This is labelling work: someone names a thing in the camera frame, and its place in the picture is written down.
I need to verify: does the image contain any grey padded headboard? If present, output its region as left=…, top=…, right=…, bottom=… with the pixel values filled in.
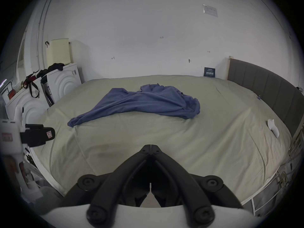
left=224, top=56, right=304, bottom=141

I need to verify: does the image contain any dark blue shirt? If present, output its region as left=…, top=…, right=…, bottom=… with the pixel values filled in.
left=67, top=84, right=200, bottom=128

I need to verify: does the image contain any black cloth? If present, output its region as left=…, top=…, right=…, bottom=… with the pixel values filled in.
left=36, top=63, right=65, bottom=78

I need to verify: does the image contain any white hand controller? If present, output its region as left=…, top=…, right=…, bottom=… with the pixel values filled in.
left=267, top=119, right=281, bottom=138

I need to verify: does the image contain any white washing machine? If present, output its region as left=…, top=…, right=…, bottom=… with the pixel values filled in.
left=5, top=79, right=51, bottom=129
left=40, top=63, right=82, bottom=104

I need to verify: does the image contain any cream perforated cushion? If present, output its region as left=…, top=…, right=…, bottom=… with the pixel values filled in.
left=46, top=38, right=72, bottom=67

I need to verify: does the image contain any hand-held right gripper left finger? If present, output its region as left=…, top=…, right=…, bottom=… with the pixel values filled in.
left=62, top=144, right=152, bottom=225

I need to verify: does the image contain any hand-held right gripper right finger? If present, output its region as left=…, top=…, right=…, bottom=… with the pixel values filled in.
left=151, top=144, right=243, bottom=225

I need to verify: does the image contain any white paper sheet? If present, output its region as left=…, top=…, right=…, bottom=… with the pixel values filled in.
left=202, top=4, right=219, bottom=18

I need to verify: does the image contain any red and black bag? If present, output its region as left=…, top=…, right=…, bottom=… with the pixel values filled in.
left=22, top=74, right=45, bottom=98

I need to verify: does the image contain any bed with beige sheet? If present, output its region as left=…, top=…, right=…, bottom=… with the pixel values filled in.
left=28, top=75, right=297, bottom=219

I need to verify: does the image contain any person's left hand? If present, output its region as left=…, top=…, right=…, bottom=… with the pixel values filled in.
left=0, top=155, right=25, bottom=183

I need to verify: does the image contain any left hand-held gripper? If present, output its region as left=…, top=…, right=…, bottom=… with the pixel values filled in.
left=0, top=119, right=56, bottom=157

